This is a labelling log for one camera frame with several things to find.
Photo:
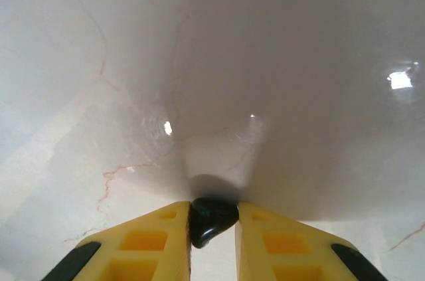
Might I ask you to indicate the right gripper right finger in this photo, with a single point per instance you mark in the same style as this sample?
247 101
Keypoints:
285 247

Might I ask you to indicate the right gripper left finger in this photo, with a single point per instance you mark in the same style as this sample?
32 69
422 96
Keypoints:
142 244

